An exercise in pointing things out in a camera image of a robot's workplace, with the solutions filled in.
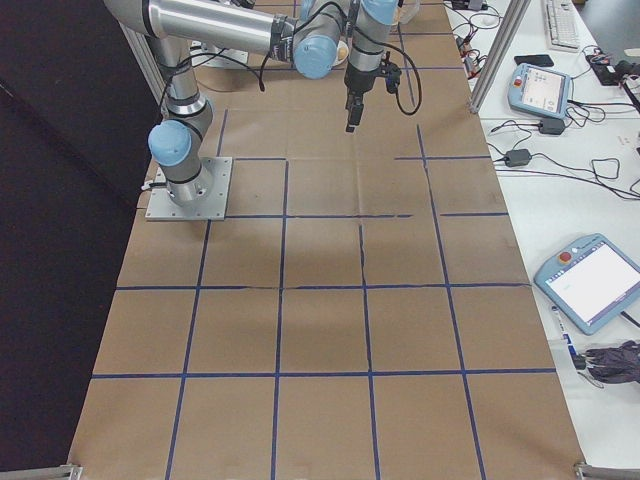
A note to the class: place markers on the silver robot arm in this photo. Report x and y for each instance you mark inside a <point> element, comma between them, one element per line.
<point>210,20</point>

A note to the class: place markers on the round white plate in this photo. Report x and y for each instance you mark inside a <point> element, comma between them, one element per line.
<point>341,61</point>

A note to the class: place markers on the black red usb hub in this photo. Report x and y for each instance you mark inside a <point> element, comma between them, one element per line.
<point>464,42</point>
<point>474,62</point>

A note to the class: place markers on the grey usb hub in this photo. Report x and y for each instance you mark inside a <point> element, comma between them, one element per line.
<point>470,4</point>

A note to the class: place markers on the black power adapter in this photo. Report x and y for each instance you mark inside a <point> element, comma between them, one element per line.
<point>517,157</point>
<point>552,126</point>

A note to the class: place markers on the black smartphone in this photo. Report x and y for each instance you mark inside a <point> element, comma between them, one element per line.
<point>534,60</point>

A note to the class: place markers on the blue grey teach pendant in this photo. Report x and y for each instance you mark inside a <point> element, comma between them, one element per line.
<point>590,280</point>
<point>542,90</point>

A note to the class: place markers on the white keyboard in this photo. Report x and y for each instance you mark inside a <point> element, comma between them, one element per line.
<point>562,25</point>

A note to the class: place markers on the black box device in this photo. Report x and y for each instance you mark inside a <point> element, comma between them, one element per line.
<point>629,67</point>

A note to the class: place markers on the white blue marker pen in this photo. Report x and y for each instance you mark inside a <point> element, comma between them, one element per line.
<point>563,327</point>

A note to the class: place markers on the dark folded umbrella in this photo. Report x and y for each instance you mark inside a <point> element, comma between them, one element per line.
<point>615,362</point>

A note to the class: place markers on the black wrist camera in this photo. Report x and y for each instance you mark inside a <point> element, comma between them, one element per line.
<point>392,77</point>

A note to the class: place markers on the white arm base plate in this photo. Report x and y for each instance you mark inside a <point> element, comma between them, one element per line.
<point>220,200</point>
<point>230,59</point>

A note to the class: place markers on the aluminium frame post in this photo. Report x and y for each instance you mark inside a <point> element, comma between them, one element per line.
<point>500,50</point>

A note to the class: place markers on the aluminium frame bar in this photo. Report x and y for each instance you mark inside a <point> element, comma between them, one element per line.
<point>142,57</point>

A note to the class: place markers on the black power strip red switch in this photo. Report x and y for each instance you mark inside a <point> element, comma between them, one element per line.
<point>609,72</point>

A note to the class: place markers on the black frame cover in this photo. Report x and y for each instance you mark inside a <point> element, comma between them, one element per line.
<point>50,200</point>

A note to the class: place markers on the aluminium table rail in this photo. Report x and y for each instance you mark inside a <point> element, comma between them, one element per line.
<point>605,472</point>
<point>45,473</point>

